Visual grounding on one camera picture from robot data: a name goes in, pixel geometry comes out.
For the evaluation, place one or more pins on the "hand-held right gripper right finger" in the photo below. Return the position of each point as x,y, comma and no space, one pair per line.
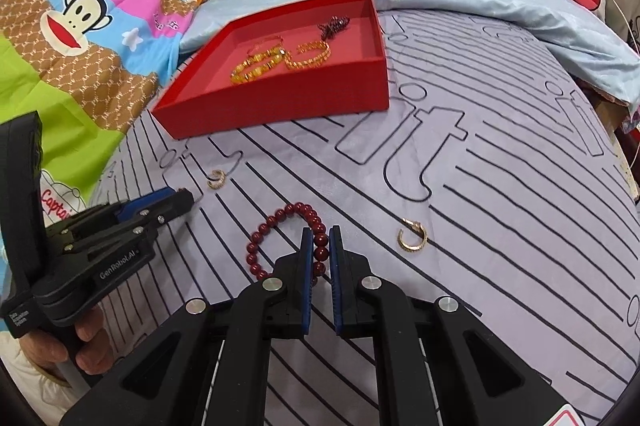
336,286

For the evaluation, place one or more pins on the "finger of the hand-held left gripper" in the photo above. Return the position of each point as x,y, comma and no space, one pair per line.
172,206
145,202

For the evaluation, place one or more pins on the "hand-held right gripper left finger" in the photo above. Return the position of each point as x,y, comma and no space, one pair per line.
306,286

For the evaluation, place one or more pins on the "small gold hoop earring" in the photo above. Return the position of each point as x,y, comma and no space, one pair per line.
411,245
216,181

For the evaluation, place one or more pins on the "red cardboard box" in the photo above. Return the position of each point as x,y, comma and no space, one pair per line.
300,105

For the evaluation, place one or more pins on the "plain gold bangle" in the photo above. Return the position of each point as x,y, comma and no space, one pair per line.
265,38

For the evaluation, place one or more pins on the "person's left hand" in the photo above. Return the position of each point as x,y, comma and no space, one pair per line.
95,341

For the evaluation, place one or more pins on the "cartoon monkey print blanket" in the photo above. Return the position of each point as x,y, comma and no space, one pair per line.
75,70

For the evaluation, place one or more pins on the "grey striped bedsheet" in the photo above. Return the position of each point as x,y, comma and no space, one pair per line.
500,231

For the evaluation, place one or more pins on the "black ornate metal rack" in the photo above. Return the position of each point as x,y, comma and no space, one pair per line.
632,33

